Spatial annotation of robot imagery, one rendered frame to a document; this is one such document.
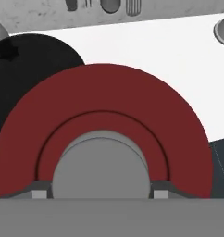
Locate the grey hanging fork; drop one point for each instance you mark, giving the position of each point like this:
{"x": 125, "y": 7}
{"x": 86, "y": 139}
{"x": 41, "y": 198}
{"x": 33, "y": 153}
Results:
{"x": 88, "y": 3}

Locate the black blender jug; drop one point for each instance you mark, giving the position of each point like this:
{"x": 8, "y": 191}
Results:
{"x": 33, "y": 68}

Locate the grey hanging kitchen tool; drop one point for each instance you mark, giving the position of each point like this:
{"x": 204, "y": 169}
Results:
{"x": 72, "y": 4}

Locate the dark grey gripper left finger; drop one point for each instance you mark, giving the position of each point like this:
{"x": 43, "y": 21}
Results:
{"x": 39, "y": 187}

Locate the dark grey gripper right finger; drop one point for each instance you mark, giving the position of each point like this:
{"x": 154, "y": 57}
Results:
{"x": 161, "y": 187}

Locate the grey hanging slotted spatula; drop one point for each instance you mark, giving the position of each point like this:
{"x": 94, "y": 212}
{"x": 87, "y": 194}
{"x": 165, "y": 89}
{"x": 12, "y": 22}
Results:
{"x": 133, "y": 7}

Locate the red blender lid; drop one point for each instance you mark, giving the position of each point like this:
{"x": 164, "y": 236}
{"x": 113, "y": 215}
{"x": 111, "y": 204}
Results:
{"x": 101, "y": 89}

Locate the dark slate cupboard front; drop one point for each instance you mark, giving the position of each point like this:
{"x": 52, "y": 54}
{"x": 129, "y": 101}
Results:
{"x": 221, "y": 172}

